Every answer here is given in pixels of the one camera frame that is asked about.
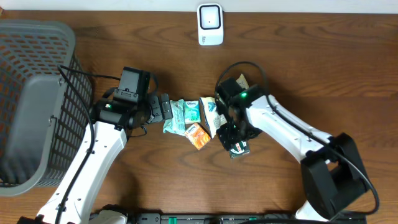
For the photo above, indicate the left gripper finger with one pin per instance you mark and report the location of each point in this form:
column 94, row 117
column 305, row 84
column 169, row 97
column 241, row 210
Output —
column 167, row 113
column 165, row 101

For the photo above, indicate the round black red tin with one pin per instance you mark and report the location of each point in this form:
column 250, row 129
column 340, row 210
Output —
column 239, row 149

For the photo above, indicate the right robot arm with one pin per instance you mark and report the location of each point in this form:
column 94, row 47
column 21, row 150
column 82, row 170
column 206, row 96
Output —
column 333, row 173

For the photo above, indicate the teal white tissue pack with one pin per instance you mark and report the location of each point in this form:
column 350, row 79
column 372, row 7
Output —
column 176, row 125

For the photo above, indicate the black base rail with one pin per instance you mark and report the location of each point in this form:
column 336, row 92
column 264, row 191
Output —
column 236, row 218

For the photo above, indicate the orange small snack pack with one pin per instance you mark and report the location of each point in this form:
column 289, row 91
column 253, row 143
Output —
column 197, row 136

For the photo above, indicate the small teal tissue pack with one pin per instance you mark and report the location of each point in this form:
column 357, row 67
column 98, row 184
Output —
column 192, row 112

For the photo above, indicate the grey plastic shopping basket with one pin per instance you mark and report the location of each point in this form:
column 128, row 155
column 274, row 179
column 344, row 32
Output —
column 43, row 96

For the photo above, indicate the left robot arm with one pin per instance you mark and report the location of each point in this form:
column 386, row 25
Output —
column 103, row 141

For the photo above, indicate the white barcode scanner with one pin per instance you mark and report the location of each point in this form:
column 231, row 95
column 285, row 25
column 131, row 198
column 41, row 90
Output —
column 210, row 24

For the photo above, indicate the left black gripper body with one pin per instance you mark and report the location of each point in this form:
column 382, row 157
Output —
column 155, row 107

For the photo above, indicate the large white snack bag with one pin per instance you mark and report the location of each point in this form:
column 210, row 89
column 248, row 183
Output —
column 212, row 119

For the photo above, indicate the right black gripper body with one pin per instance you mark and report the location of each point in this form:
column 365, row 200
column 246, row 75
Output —
column 247, row 130

